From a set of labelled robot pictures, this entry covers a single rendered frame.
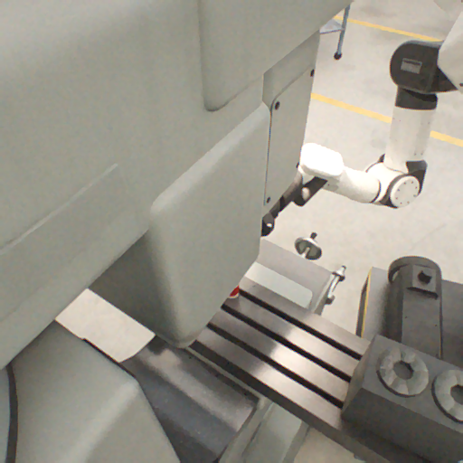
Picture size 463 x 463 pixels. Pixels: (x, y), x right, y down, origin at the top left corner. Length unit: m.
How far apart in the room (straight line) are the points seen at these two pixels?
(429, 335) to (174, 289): 1.21
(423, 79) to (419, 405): 0.63
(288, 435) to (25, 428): 1.40
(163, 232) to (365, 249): 2.15
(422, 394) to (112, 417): 0.62
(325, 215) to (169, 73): 2.31
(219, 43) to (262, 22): 0.06
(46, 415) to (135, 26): 0.25
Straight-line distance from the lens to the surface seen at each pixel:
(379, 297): 1.75
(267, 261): 1.37
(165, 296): 0.39
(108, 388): 0.31
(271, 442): 1.65
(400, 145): 1.00
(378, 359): 0.81
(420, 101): 0.98
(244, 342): 1.00
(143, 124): 0.26
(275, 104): 0.46
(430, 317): 1.54
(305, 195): 0.85
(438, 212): 2.82
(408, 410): 0.81
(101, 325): 2.14
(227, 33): 0.30
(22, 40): 0.21
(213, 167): 0.34
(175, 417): 0.93
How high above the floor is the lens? 1.80
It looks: 49 degrees down
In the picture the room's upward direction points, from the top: straight up
